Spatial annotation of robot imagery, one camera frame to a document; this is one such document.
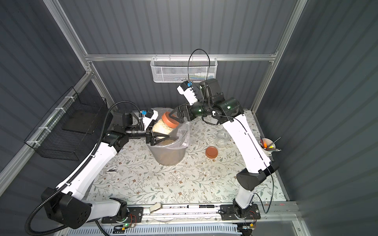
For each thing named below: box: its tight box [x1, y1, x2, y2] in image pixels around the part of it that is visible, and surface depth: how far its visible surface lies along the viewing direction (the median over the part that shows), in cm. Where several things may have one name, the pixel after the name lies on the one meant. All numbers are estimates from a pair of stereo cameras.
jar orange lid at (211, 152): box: [205, 146, 219, 159], surface depth 98 cm
